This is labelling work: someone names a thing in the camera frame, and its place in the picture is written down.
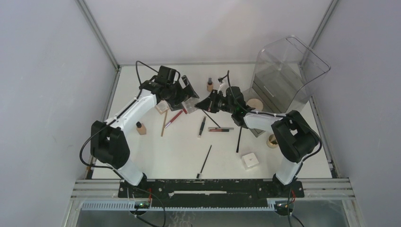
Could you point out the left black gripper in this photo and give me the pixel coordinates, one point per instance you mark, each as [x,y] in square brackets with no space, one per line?
[176,104]

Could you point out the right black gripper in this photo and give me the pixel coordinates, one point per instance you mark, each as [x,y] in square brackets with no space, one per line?
[209,104]

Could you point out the pink powder compact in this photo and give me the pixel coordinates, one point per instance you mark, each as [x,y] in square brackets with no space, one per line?
[162,107]

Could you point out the round powder puff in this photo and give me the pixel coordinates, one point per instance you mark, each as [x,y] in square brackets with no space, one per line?
[255,104]

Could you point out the clear acrylic organizer box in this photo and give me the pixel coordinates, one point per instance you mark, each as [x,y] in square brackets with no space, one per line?
[286,75]

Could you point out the clear eyeshadow palette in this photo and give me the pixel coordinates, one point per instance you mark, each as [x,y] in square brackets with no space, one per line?
[189,105]

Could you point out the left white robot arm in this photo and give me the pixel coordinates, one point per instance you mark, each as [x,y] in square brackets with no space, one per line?
[108,140]

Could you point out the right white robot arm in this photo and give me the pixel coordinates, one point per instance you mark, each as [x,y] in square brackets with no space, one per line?
[296,140]

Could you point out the black makeup brush right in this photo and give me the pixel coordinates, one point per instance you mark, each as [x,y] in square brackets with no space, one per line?
[239,140]

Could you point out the black makeup brush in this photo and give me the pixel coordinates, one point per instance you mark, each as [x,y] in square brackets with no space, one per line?
[239,140]
[204,163]

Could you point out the black makeup brush front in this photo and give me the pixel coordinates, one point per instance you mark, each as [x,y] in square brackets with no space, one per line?
[204,163]

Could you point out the thin black liner pencil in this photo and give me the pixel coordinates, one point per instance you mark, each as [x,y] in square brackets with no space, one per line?
[211,119]

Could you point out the red lip gloss silver cap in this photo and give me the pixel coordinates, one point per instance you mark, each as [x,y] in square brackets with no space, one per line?
[173,119]

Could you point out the foundation bottle with pump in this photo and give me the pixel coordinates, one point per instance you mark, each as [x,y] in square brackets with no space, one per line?
[210,85]

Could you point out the black concealer tube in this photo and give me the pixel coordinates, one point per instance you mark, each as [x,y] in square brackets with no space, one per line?
[202,127]

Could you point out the silver and red lip pencils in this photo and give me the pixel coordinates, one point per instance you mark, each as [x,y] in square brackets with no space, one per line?
[219,129]

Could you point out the gold eyebrow pencil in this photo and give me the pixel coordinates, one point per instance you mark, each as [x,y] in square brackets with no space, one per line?
[164,123]

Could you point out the square foundation bottle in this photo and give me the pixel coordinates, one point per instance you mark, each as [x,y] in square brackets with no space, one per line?
[141,129]

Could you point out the white cube box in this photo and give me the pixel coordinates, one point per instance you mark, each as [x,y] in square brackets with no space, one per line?
[249,161]

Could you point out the gold round jar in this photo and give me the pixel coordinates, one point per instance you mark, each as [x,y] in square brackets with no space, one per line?
[272,141]

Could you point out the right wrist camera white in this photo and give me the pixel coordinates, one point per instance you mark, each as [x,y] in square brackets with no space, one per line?
[223,86]

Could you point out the black mounting rail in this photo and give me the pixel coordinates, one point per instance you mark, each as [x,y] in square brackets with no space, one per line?
[210,193]

